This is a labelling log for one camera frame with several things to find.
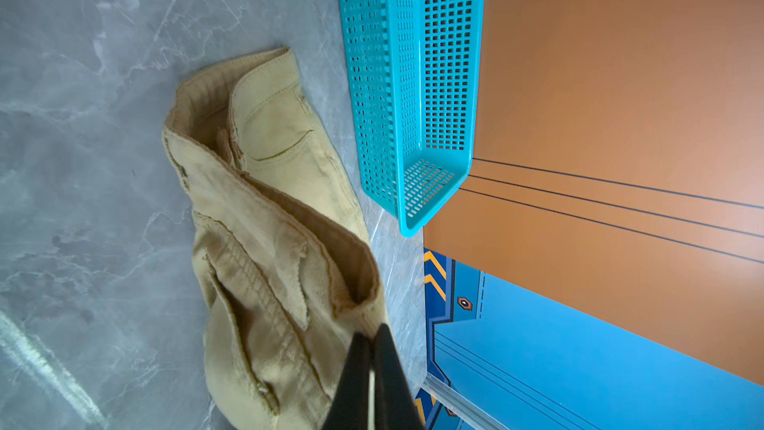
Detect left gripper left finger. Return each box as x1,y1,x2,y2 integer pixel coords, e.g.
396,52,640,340
322,334,372,430

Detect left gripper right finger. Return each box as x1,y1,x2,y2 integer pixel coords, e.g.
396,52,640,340
373,324,423,430

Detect khaki long pants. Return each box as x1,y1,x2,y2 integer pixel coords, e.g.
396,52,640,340
162,48,389,429

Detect teal plastic basket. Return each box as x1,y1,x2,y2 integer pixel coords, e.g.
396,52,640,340
339,0,483,238

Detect left aluminium corner post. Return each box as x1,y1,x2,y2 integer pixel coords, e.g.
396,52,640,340
422,374,509,430

